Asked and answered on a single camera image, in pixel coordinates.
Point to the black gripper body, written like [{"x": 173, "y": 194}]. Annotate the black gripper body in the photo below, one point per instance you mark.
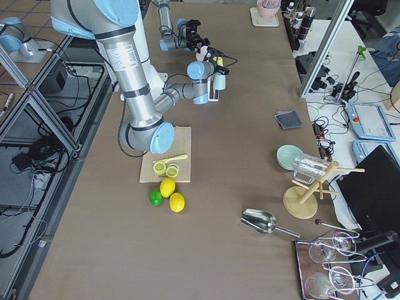
[
  {"x": 195, "y": 40},
  {"x": 213, "y": 84}
]

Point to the pink cup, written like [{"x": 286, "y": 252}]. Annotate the pink cup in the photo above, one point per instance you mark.
[{"x": 202, "y": 54}]

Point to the green cup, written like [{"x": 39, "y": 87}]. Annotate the green cup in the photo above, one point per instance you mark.
[{"x": 219, "y": 82}]

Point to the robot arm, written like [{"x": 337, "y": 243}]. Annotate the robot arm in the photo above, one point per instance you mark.
[
  {"x": 184, "y": 35},
  {"x": 117, "y": 28}
]

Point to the yellow cup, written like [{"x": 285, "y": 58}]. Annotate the yellow cup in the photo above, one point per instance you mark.
[{"x": 219, "y": 61}]

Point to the beige tray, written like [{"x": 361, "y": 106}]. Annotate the beige tray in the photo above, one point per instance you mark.
[{"x": 268, "y": 20}]

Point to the pink bowl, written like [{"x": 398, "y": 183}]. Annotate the pink bowl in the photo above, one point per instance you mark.
[{"x": 268, "y": 8}]

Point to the tea bottle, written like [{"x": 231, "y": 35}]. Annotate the tea bottle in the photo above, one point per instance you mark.
[
  {"x": 289, "y": 10},
  {"x": 298, "y": 19}
]

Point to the wooden cutting board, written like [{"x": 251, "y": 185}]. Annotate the wooden cutting board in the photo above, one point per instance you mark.
[{"x": 179, "y": 153}]

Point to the grey cloth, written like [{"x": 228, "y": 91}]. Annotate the grey cloth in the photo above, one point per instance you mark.
[{"x": 288, "y": 120}]

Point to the black steel thermos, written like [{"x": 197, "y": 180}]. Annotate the black steel thermos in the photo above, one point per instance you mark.
[{"x": 307, "y": 21}]

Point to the yellow plastic knife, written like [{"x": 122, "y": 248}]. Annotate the yellow plastic knife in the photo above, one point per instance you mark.
[{"x": 174, "y": 158}]

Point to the lemon slice lower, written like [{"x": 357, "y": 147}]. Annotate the lemon slice lower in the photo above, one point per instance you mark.
[{"x": 172, "y": 170}]

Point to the green bowl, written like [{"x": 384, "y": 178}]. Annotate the green bowl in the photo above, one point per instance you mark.
[{"x": 286, "y": 155}]

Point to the yellow lemon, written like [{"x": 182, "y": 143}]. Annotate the yellow lemon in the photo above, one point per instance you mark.
[
  {"x": 167, "y": 187},
  {"x": 177, "y": 202}
]

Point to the clear plastic pitcher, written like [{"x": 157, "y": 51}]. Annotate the clear plastic pitcher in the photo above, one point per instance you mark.
[{"x": 307, "y": 168}]

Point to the green lime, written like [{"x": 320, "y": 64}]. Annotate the green lime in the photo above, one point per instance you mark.
[{"x": 155, "y": 197}]

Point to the teach pendant tablet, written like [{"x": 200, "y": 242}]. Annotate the teach pendant tablet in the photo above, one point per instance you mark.
[
  {"x": 362, "y": 148},
  {"x": 368, "y": 121}
]

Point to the wooden mug tree stand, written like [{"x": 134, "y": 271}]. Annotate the wooden mug tree stand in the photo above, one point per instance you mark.
[{"x": 300, "y": 201}]

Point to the metal scoop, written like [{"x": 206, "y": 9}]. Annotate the metal scoop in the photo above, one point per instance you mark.
[{"x": 264, "y": 222}]

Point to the black laptop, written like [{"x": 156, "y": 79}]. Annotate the black laptop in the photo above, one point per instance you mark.
[{"x": 373, "y": 195}]

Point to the wine glass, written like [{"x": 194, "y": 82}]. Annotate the wine glass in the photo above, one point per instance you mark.
[
  {"x": 340, "y": 248},
  {"x": 334, "y": 284}
]

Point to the white wire cup rack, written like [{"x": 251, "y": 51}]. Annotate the white wire cup rack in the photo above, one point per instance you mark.
[{"x": 213, "y": 95}]

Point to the aluminium frame post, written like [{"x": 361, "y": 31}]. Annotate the aluminium frame post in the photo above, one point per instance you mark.
[{"x": 332, "y": 30}]

